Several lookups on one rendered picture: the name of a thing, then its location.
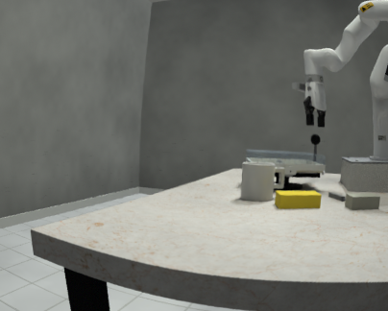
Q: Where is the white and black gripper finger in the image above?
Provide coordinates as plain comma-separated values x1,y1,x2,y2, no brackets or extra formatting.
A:
317,109,326,128
303,96,314,126

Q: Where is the white mug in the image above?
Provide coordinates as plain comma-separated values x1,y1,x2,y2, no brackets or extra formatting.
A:
241,162,285,202

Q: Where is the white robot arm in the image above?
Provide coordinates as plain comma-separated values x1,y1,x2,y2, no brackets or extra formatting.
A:
292,0,388,160

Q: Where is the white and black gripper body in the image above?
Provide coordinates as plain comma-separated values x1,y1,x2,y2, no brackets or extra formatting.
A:
305,82,327,111

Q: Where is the yellow rectangular block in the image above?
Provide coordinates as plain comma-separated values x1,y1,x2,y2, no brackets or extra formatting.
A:
275,191,322,209

